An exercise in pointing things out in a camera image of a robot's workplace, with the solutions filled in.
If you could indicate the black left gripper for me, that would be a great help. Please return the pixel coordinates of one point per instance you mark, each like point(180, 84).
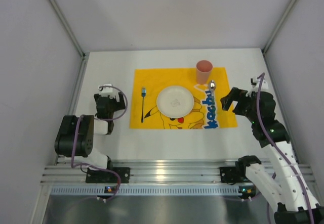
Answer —
point(109, 118)

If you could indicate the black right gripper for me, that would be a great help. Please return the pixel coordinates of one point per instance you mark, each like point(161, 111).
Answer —
point(238, 101)

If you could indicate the green handled metal spoon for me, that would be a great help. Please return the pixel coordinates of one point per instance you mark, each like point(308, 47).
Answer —
point(212, 87)

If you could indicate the blue plastic fork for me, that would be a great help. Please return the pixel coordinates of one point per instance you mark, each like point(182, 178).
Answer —
point(143, 94)

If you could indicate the pink plastic cup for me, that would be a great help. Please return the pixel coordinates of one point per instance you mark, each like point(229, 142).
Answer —
point(203, 70)

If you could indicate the white bear plate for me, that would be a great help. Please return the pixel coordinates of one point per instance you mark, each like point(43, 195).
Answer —
point(175, 101)

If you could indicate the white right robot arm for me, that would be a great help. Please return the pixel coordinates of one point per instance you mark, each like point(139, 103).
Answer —
point(288, 195)

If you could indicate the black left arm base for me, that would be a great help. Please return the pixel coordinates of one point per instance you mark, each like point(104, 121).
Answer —
point(103, 177)

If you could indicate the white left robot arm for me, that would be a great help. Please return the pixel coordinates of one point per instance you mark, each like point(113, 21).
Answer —
point(111, 126)

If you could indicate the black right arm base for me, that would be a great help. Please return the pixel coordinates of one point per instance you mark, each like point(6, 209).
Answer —
point(231, 175)

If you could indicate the aluminium mounting rail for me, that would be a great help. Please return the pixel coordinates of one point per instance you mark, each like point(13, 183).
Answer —
point(146, 172)

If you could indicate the slotted grey cable duct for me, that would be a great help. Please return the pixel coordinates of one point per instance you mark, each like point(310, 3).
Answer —
point(151, 190)

